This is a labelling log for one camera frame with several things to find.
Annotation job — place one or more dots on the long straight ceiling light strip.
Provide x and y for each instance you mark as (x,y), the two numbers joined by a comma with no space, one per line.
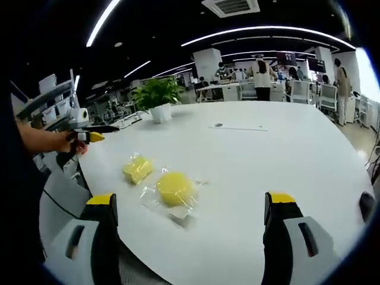
(102,23)

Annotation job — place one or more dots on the white background desk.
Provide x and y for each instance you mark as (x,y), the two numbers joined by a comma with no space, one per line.
(225,90)

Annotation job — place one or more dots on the long curved ceiling light strip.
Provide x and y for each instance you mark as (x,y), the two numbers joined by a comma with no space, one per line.
(267,28)

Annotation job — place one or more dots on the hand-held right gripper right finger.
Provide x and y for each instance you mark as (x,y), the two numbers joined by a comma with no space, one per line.
(279,237)

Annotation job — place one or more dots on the grey office chair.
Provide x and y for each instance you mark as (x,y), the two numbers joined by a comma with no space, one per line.
(63,190)

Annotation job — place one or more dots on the white ceiling air conditioner vent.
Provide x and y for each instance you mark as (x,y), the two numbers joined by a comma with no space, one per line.
(231,7)

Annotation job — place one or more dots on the dark hanging sign screen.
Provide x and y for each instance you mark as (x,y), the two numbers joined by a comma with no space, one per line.
(316,64)
(286,58)

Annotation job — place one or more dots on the person's left hand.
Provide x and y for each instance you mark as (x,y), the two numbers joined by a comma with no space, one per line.
(65,144)

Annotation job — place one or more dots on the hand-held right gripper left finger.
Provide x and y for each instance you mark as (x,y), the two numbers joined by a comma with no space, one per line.
(104,237)

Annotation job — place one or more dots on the person's dark clothing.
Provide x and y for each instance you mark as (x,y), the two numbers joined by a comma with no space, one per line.
(23,193)

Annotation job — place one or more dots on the rectangular yellow silicone block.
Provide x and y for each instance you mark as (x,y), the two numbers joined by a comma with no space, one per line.
(139,168)

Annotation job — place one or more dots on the round yellow silicone block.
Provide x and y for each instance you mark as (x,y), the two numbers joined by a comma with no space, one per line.
(176,187)

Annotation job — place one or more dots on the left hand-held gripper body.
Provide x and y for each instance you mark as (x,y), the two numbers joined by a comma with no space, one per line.
(78,115)

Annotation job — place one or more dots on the green potted plant white pot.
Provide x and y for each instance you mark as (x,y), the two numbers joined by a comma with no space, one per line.
(160,112)

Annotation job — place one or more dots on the white mesh office chair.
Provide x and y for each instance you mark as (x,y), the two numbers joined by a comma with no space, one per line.
(300,92)
(328,97)

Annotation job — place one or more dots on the white storage box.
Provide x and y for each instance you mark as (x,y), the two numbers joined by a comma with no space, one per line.
(47,83)
(63,108)
(49,112)

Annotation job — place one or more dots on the grey metal storage shelf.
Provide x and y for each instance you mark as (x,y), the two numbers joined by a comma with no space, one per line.
(50,95)

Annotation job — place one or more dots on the short ceiling light strip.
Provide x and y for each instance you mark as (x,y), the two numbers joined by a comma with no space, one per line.
(173,69)
(137,69)

